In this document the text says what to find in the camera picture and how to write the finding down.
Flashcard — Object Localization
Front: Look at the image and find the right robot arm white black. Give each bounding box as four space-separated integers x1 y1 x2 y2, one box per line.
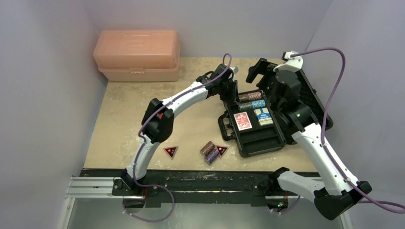
246 58 372 220

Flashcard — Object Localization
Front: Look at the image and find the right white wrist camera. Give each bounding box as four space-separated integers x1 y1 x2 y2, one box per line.
273 51 303 73

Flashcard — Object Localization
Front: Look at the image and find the all-in triangle button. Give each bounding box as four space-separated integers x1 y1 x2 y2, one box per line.
216 145 229 158
164 146 178 159

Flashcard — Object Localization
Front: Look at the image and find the blue chip row in case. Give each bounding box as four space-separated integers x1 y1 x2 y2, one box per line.
238 100 266 111

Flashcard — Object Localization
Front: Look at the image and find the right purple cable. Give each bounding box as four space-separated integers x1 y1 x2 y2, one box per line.
269 47 405 216

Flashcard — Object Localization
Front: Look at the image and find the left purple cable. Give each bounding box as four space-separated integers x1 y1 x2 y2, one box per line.
122 53 233 223

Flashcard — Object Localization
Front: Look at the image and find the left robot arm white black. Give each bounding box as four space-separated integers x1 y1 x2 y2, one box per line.
122 63 238 195

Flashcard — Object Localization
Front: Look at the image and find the aluminium frame rail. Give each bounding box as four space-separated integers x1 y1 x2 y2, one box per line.
64 176 353 229

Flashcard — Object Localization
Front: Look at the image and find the purple cable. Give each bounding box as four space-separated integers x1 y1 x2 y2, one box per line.
122 53 233 223
269 47 405 216

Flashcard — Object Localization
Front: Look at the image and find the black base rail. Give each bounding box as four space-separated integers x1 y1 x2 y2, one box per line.
79 169 296 211

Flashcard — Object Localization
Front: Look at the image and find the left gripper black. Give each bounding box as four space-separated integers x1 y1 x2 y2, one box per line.
218 80 240 105

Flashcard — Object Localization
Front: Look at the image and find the pink plastic storage box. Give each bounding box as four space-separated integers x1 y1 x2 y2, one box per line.
93 30 181 82

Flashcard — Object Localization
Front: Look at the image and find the red playing card deck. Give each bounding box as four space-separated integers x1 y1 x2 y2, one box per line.
234 112 253 131

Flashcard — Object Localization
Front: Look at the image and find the black poker set case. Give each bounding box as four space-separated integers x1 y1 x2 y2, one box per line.
218 70 333 157

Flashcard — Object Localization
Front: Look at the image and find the brown chip row in case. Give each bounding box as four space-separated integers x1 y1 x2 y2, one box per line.
239 91 262 103

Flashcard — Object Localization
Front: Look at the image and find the purple poker chip stack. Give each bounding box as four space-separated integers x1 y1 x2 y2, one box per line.
204 148 220 165

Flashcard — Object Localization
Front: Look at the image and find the blue playing card deck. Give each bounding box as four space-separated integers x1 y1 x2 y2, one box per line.
254 107 274 126

